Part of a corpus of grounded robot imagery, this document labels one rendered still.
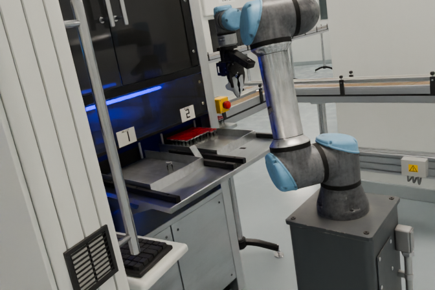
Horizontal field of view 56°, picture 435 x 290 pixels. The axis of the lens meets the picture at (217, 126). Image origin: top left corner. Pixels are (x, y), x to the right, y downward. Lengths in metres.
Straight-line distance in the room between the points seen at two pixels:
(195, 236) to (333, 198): 0.89
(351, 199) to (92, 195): 0.71
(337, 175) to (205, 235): 0.97
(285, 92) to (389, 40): 1.82
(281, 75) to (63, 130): 0.58
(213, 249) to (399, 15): 1.81
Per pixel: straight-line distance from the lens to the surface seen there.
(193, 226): 1.93
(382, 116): 3.00
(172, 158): 1.64
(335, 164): 1.17
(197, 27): 1.88
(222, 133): 1.88
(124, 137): 1.59
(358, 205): 1.24
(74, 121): 0.86
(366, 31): 2.93
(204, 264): 2.05
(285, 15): 1.13
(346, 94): 2.37
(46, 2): 0.86
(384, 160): 2.43
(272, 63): 1.12
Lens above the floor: 1.38
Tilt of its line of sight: 14 degrees down
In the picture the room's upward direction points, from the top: 9 degrees counter-clockwise
